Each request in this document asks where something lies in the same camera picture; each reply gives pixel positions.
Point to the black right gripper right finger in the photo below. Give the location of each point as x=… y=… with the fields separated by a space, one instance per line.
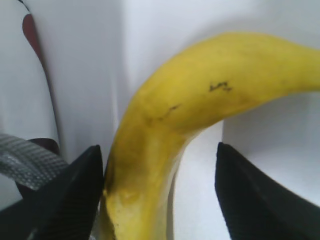
x=256 y=207

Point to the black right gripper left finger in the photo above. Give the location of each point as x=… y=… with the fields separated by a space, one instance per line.
x=63 y=209

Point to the yellow banana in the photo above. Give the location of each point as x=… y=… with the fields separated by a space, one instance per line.
x=209 y=81

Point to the navy and white lunch bag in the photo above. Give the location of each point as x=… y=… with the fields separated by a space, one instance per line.
x=58 y=73

